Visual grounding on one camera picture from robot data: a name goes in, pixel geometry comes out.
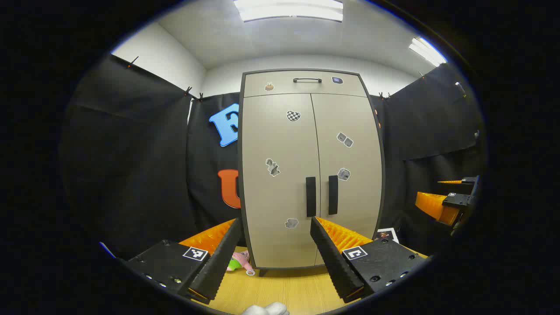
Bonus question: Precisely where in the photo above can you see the grey cabinet door checkered sticker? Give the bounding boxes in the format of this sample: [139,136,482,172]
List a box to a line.
[242,93,322,269]

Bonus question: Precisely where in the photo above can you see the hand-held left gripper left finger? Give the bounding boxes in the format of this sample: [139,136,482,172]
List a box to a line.
[116,217,243,305]

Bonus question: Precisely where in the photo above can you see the black door handle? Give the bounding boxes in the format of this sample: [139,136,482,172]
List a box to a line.
[306,177,316,217]
[328,175,339,215]

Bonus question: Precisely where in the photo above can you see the grey double-door shoe cabinet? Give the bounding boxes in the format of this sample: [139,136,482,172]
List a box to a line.
[238,69,385,277]

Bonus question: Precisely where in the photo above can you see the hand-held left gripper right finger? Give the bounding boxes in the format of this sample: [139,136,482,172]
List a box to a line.
[310,215,427,303]

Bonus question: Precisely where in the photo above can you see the white printed card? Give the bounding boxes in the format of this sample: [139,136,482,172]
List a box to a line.
[375,227,399,244]

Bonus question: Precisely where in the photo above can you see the small ceiling light panel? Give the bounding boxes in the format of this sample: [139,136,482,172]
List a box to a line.
[409,37,447,67]

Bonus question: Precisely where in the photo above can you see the white fluffy object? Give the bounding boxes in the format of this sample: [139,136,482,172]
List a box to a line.
[241,302,289,315]

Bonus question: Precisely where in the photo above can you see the black backdrop cloth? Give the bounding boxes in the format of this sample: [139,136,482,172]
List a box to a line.
[59,55,486,259]

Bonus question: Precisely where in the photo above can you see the grey cabinet door cube stickers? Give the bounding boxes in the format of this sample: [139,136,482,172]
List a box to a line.
[311,93,384,266]

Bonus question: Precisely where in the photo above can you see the pink green plush toy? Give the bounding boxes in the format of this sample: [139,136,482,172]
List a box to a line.
[227,250,255,275]

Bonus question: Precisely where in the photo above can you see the large ceiling light panel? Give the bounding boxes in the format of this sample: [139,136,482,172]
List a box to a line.
[233,0,344,22]

